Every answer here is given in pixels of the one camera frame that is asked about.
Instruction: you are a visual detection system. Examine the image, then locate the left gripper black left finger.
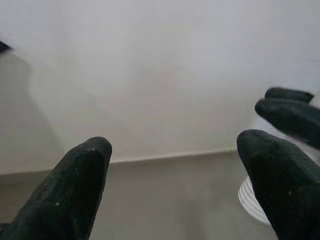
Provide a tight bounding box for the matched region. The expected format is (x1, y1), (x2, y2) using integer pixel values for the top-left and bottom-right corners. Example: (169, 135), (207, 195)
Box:
(0, 136), (113, 240)

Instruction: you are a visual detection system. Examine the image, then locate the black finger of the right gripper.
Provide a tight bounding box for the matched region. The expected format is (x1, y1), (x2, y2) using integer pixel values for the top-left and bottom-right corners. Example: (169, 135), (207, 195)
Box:
(254, 98), (320, 149)
(264, 87), (316, 104)

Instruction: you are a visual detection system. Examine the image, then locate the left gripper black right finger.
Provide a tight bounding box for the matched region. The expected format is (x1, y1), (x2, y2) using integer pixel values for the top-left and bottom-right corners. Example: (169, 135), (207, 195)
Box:
(236, 129), (320, 240)

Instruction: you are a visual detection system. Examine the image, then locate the white plastic table leg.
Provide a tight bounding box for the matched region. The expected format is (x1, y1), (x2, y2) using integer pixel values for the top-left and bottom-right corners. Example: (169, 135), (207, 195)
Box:
(237, 94), (320, 227)

